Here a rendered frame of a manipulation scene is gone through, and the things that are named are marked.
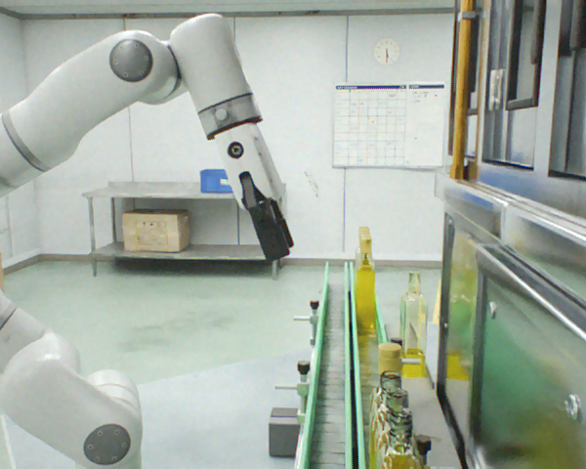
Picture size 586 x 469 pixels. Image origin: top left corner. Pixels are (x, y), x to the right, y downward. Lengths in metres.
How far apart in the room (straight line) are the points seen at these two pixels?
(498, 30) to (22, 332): 0.83
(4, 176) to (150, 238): 5.55
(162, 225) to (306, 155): 1.73
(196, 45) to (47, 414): 0.49
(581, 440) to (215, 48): 0.55
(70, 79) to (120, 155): 6.30
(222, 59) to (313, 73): 5.85
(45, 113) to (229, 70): 0.21
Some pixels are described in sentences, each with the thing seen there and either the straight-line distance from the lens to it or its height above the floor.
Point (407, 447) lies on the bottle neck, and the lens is 0.78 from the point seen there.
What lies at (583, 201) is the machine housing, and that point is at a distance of 0.62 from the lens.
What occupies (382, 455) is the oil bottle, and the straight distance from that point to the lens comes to 0.79.
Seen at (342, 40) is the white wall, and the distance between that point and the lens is 6.60.
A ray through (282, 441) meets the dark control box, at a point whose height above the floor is 0.79.
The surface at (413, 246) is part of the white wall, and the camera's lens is 6.70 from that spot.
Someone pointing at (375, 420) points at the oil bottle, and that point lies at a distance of 0.88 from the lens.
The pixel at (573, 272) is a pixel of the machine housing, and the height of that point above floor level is 1.36.
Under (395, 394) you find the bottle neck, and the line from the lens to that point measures 0.83.
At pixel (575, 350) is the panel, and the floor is 1.30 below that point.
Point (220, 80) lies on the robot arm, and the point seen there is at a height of 1.54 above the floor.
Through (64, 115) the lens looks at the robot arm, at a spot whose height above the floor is 1.50.
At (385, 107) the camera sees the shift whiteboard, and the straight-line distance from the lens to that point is 6.54.
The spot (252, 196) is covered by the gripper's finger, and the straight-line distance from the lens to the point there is 0.69.
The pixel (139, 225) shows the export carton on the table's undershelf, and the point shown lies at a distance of 6.35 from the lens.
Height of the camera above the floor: 1.48
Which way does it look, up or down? 10 degrees down
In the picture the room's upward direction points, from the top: straight up
